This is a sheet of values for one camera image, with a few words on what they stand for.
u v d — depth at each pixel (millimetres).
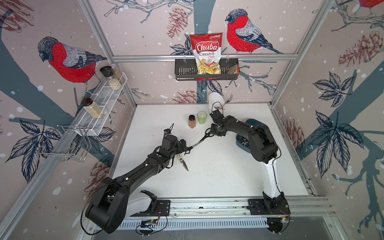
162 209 737
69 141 583
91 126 785
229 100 1045
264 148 564
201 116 1082
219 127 777
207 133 1029
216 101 880
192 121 1007
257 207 728
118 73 856
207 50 815
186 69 951
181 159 901
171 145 679
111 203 407
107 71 778
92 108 660
